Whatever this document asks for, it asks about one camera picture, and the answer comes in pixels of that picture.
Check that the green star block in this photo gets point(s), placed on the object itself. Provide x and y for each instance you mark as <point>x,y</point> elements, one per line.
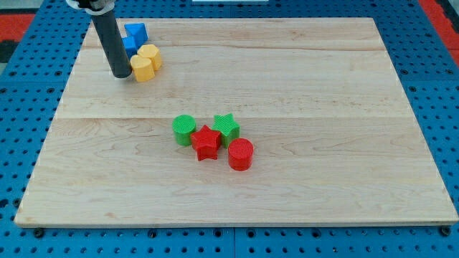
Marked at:
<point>228,127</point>

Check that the yellow hexagon block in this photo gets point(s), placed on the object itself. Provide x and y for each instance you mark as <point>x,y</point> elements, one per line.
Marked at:
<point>153,53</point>

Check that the wooden board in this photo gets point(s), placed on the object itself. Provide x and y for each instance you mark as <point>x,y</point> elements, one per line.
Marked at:
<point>336,142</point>

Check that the red star block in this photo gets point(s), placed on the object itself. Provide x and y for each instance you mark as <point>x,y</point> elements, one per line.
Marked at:
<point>206,142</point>

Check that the red cylinder block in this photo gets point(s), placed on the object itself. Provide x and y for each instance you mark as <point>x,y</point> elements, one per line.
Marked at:
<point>240,154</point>

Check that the blue triangle block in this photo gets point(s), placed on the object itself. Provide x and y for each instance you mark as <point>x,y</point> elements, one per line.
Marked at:
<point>138,31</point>

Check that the blue cube block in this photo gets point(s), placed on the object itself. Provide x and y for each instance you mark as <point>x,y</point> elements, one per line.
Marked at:
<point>130,46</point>

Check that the yellow cylinder block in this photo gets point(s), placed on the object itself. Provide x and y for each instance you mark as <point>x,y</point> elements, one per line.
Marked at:
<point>142,68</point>

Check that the green cylinder block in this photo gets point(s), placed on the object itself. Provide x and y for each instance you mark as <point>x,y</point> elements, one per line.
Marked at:
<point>183,126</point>

